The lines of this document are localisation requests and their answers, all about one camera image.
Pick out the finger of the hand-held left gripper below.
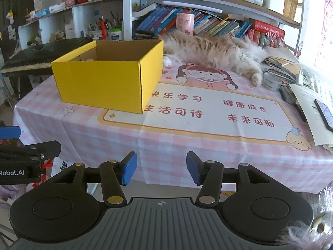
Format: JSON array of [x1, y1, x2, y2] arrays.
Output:
[[0, 126, 22, 139], [0, 141, 62, 162]]

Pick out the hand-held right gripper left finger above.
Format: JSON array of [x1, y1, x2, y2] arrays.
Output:
[[44, 151, 138, 205]]

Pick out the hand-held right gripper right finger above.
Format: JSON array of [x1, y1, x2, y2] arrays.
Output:
[[186, 151, 283, 205]]

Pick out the yellow cardboard box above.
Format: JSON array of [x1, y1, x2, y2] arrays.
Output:
[[51, 40, 164, 114]]

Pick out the pink checked printed tablecloth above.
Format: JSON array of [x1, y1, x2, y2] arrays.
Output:
[[13, 55, 333, 194]]

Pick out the white plastic bag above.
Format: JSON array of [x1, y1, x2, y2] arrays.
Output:
[[32, 157, 69, 188]]

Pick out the black electronic keyboard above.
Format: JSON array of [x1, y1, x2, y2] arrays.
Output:
[[0, 37, 95, 77]]

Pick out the grey tin can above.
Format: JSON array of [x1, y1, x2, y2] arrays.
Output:
[[262, 71, 283, 92]]

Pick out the grey furry thing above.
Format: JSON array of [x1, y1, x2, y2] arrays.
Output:
[[280, 181, 333, 250]]

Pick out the white carton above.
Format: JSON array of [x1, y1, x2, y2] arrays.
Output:
[[65, 18, 76, 39]]

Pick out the fluffy orange white cat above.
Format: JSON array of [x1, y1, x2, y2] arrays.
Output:
[[160, 30, 268, 86]]

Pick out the dark grey pouch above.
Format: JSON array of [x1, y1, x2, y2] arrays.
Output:
[[280, 85, 307, 122]]

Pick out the white paper sheets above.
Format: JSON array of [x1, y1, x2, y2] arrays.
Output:
[[289, 83, 333, 146]]

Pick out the white pen cup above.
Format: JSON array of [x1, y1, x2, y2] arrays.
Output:
[[88, 18, 103, 40]]

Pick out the pile of books and papers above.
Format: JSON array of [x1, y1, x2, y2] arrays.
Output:
[[261, 47, 303, 84]]

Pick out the white tub with green lid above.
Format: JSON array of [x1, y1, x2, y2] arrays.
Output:
[[108, 29, 123, 41]]

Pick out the black smartphone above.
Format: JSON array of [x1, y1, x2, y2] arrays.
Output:
[[314, 99, 333, 132]]

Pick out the row of colourful books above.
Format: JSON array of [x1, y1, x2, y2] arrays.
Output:
[[194, 10, 251, 38]]

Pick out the pink printed cup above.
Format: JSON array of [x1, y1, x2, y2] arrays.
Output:
[[175, 12, 195, 35]]

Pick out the row of leaning blue books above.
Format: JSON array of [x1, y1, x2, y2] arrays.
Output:
[[135, 5, 180, 35]]

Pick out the red boxed book set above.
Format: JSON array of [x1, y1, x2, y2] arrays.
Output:
[[247, 19, 285, 48]]

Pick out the open white book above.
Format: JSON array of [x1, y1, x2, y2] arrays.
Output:
[[131, 2, 162, 19]]

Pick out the white light bar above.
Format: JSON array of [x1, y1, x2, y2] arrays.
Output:
[[162, 0, 224, 13]]

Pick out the white storage box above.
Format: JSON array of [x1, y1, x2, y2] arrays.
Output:
[[263, 0, 285, 15]]

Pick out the pink wall poster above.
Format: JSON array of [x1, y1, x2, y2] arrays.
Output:
[[313, 0, 333, 71]]

